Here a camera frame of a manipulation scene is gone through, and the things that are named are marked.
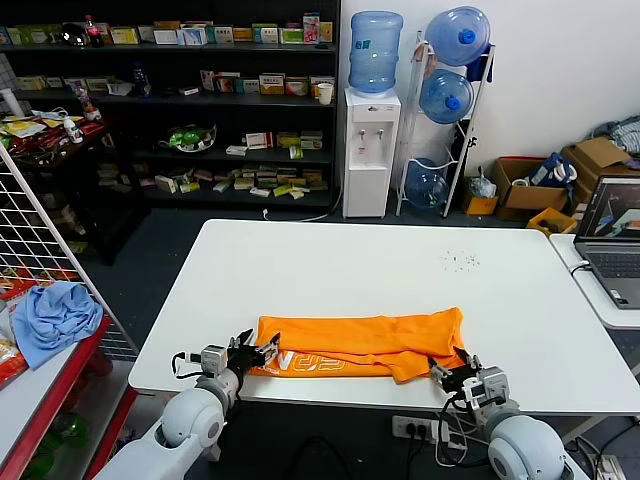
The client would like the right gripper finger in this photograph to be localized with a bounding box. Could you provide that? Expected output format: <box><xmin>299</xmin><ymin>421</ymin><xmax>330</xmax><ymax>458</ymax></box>
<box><xmin>426</xmin><ymin>355</ymin><xmax>451</xmax><ymax>384</ymax></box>
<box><xmin>452</xmin><ymin>345</ymin><xmax>482</xmax><ymax>374</ymax></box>

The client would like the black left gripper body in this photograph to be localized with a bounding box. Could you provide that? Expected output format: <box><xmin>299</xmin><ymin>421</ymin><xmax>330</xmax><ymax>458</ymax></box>
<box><xmin>227</xmin><ymin>344</ymin><xmax>266</xmax><ymax>375</ymax></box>

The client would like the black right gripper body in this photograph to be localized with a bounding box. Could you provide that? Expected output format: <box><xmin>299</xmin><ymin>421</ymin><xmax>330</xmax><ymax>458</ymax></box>
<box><xmin>439</xmin><ymin>368</ymin><xmax>480</xmax><ymax>399</ymax></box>

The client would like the orange t-shirt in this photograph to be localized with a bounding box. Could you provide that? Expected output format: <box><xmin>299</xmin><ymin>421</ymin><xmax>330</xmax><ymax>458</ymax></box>
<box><xmin>248</xmin><ymin>306</ymin><xmax>466</xmax><ymax>385</ymax></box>

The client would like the pile of grey clothes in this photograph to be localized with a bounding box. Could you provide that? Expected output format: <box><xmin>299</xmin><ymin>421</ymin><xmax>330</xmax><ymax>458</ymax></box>
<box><xmin>592</xmin><ymin>115</ymin><xmax>640</xmax><ymax>154</ymax></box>

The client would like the large white table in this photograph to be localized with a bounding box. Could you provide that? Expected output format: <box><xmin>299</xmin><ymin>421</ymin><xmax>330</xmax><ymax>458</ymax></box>
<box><xmin>128</xmin><ymin>218</ymin><xmax>640</xmax><ymax>416</ymax></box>

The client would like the small white side table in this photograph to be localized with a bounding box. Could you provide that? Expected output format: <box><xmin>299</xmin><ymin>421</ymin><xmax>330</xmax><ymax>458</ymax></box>
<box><xmin>548</xmin><ymin>233</ymin><xmax>640</xmax><ymax>331</ymax></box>

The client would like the small yellow box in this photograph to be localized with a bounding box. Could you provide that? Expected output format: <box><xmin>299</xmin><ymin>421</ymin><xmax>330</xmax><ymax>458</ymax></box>
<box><xmin>461</xmin><ymin>177</ymin><xmax>500</xmax><ymax>217</ymax></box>

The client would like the yellow plastic bin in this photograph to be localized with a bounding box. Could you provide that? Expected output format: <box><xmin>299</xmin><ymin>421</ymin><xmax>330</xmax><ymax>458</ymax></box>
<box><xmin>526</xmin><ymin>207</ymin><xmax>578</xmax><ymax>237</ymax></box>

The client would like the open brown cardboard box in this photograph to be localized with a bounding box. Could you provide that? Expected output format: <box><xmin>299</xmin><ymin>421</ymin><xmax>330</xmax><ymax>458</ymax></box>
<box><xmin>488</xmin><ymin>156</ymin><xmax>574</xmax><ymax>223</ymax></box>

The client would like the grey open laptop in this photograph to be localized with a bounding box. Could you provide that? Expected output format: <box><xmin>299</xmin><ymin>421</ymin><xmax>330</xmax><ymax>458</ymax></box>
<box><xmin>573</xmin><ymin>175</ymin><xmax>640</xmax><ymax>311</ymax></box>

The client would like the blue water jug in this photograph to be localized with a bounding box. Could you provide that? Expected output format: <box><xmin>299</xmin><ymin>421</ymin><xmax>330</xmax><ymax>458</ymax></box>
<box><xmin>424</xmin><ymin>6</ymin><xmax>492</xmax><ymax>68</ymax></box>
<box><xmin>347</xmin><ymin>11</ymin><xmax>404</xmax><ymax>97</ymax></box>
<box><xmin>418</xmin><ymin>68</ymin><xmax>475</xmax><ymax>126</ymax></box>
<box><xmin>403</xmin><ymin>157</ymin><xmax>450</xmax><ymax>209</ymax></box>

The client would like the crumpled light blue cloth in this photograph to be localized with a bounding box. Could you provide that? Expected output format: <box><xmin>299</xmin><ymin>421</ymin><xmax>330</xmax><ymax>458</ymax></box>
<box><xmin>10</xmin><ymin>281</ymin><xmax>105</xmax><ymax>370</ymax></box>

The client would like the white water dispenser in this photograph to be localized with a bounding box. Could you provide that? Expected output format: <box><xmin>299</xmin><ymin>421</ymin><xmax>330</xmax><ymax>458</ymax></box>
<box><xmin>342</xmin><ymin>87</ymin><xmax>403</xmax><ymax>220</ymax></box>

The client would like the blue shopping bag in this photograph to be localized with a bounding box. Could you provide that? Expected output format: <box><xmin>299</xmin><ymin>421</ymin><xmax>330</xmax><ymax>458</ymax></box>
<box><xmin>528</xmin><ymin>152</ymin><xmax>579</xmax><ymax>189</ymax></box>

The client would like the bowl with green fruit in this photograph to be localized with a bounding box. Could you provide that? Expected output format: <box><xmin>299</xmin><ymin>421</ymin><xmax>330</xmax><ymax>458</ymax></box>
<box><xmin>158</xmin><ymin>124</ymin><xmax>218</xmax><ymax>153</ymax></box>

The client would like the black shelving unit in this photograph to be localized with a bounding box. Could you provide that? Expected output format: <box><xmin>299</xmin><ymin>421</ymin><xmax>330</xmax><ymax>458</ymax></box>
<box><xmin>0</xmin><ymin>0</ymin><xmax>343</xmax><ymax>211</ymax></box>

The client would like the tan cardboard box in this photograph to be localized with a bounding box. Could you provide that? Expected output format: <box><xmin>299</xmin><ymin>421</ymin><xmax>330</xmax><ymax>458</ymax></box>
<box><xmin>559</xmin><ymin>137</ymin><xmax>634</xmax><ymax>201</ymax></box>

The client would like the yellow white medicine box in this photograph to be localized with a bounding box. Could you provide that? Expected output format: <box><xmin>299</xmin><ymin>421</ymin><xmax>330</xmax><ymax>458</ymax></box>
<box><xmin>259</xmin><ymin>73</ymin><xmax>286</xmax><ymax>96</ymax></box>

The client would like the small white bottle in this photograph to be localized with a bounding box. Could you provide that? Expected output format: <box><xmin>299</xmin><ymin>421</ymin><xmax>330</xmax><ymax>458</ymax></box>
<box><xmin>63</xmin><ymin>117</ymin><xmax>85</xmax><ymax>145</ymax></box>

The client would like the dark blue bottle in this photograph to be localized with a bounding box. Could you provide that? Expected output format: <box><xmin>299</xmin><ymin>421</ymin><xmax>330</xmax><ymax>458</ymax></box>
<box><xmin>132</xmin><ymin>62</ymin><xmax>151</xmax><ymax>97</ymax></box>

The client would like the white blue medicine box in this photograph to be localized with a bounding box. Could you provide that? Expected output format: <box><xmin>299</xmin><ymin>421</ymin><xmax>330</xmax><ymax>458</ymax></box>
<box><xmin>177</xmin><ymin>27</ymin><xmax>209</xmax><ymax>47</ymax></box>

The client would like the white paper roll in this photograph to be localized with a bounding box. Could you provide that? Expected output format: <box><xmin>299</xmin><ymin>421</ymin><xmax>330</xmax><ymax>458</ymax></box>
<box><xmin>0</xmin><ymin>88</ymin><xmax>24</xmax><ymax>117</ymax></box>

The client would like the cola bottle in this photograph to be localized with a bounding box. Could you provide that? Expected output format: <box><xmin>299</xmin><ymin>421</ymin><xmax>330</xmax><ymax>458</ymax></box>
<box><xmin>83</xmin><ymin>14</ymin><xmax>104</xmax><ymax>49</ymax></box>

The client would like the shiny black helmet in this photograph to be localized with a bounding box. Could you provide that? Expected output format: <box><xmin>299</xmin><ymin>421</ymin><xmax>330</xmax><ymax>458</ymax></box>
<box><xmin>59</xmin><ymin>22</ymin><xmax>87</xmax><ymax>49</ymax></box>

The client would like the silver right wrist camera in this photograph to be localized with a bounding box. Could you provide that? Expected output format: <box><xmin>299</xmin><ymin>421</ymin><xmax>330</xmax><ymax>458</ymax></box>
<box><xmin>477</xmin><ymin>366</ymin><xmax>511</xmax><ymax>406</ymax></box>

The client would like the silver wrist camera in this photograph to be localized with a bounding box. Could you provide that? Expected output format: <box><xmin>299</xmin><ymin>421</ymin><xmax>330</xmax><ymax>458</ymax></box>
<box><xmin>199</xmin><ymin>344</ymin><xmax>230</xmax><ymax>376</ymax></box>
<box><xmin>477</xmin><ymin>366</ymin><xmax>511</xmax><ymax>406</ymax></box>

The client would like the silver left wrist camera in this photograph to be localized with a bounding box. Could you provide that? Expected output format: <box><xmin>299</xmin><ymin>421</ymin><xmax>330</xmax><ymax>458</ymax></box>
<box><xmin>199</xmin><ymin>344</ymin><xmax>230</xmax><ymax>376</ymax></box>

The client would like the white floor cable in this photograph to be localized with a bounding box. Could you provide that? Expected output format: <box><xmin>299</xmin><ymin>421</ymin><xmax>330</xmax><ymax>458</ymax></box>
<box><xmin>262</xmin><ymin>189</ymin><xmax>346</xmax><ymax>222</ymax></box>

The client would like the white wire jug rack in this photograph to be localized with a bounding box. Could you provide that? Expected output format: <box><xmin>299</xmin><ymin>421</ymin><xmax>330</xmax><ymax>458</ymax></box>
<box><xmin>395</xmin><ymin>30</ymin><xmax>496</xmax><ymax>219</ymax></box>

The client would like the white wire grid panel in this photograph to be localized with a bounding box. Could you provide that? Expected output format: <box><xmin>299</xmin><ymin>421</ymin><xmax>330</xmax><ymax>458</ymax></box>
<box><xmin>0</xmin><ymin>144</ymin><xmax>140</xmax><ymax>361</ymax></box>

